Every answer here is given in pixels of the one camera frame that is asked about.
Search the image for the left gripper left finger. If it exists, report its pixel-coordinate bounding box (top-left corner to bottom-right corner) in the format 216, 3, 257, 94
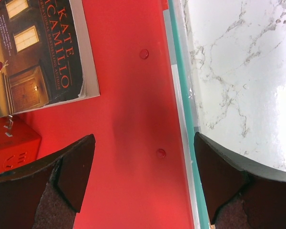
0, 134, 96, 229

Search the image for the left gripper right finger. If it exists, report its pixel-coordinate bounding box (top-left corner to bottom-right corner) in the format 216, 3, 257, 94
194, 132, 286, 229

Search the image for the red cube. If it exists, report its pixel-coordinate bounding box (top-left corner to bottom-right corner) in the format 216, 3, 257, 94
0, 116, 41, 174

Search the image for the teal folder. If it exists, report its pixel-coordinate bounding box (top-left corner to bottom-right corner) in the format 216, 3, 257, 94
168, 0, 211, 229

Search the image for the red folder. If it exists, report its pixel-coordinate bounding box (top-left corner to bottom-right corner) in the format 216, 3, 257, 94
1, 0, 194, 229

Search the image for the brown book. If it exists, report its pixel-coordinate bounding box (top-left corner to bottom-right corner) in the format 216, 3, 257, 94
0, 0, 100, 117

